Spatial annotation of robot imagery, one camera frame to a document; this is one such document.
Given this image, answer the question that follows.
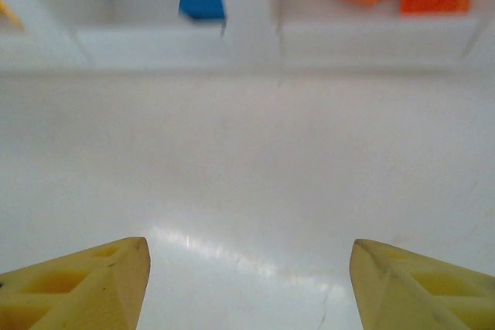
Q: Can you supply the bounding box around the white plastic bin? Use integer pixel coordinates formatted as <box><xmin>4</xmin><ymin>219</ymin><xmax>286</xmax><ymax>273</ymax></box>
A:
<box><xmin>0</xmin><ymin>0</ymin><xmax>92</xmax><ymax>72</ymax></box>
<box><xmin>75</xmin><ymin>0</ymin><xmax>282</xmax><ymax>72</ymax></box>
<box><xmin>270</xmin><ymin>0</ymin><xmax>488</xmax><ymax>72</ymax></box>

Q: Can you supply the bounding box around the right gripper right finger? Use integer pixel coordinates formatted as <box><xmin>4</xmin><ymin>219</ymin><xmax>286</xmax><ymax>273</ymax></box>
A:
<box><xmin>349</xmin><ymin>238</ymin><xmax>495</xmax><ymax>330</ymax></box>

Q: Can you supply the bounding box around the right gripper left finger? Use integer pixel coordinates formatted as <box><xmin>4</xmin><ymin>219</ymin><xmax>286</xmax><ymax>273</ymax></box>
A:
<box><xmin>0</xmin><ymin>236</ymin><xmax>151</xmax><ymax>330</ymax></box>

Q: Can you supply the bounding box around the yellow lego brick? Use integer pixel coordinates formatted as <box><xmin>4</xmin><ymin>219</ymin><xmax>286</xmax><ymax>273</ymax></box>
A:
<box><xmin>0</xmin><ymin>0</ymin><xmax>24</xmax><ymax>32</ymax></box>

